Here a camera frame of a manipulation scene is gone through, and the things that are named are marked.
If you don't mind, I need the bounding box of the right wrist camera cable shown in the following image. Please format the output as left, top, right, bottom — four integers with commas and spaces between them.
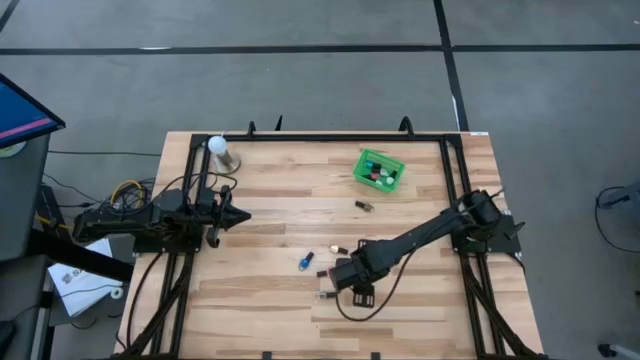
333, 249, 417, 322

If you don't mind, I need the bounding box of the grey caster leg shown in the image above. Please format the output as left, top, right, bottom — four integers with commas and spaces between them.
598, 342, 640, 359

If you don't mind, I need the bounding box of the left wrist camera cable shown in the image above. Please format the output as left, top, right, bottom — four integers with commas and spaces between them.
169, 170, 240, 194

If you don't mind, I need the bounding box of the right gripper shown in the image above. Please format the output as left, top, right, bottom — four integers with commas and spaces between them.
329, 239, 389, 308

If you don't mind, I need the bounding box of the blue screen monitor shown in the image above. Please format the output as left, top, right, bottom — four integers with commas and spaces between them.
0, 73, 67, 150

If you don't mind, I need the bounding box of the white printed paper sheet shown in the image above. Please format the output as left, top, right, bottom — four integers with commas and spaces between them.
47, 238, 125, 318

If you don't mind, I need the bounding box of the grey equipment cart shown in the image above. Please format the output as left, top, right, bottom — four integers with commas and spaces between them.
0, 132, 136, 360

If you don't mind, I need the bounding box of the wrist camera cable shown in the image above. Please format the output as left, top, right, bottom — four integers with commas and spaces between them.
333, 249, 417, 322
169, 170, 240, 194

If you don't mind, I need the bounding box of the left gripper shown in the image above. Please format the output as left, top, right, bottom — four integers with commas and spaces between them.
192, 185, 253, 249

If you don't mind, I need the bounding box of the white bulb brass lamp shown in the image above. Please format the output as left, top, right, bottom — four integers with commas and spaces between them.
206, 134, 242, 175

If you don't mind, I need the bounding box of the white round disc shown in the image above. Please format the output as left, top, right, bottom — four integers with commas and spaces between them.
0, 141, 27, 159

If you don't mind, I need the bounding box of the yellow cable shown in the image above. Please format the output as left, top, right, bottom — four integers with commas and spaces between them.
109, 178, 146, 211

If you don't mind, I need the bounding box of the black floor cable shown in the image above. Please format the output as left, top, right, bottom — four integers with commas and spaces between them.
593, 184, 640, 254

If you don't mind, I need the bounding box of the green plastic basket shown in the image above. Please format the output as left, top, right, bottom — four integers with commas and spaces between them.
351, 148, 407, 194

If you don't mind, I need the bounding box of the black aluminium table frame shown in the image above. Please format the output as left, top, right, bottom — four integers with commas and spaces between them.
112, 132, 549, 360

